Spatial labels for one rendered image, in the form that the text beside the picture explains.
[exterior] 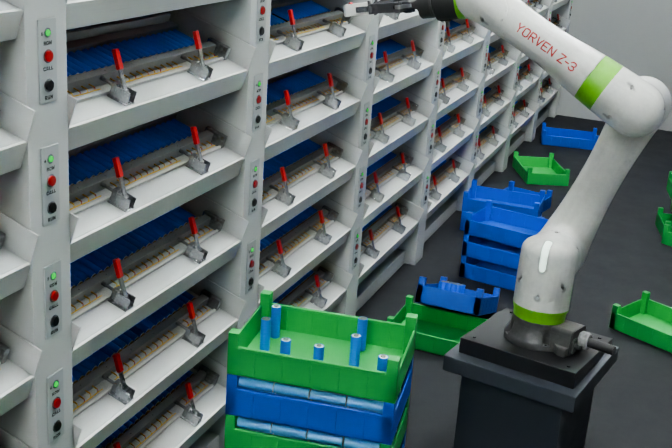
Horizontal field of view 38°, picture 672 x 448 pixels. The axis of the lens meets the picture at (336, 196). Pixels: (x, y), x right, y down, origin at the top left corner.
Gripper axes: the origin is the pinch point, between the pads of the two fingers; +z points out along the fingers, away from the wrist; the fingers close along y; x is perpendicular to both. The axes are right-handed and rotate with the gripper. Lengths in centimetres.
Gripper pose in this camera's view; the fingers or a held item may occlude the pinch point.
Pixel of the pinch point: (358, 9)
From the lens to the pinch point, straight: 254.0
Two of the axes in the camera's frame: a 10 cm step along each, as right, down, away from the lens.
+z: -9.2, 0.1, 3.9
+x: -1.1, -9.6, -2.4
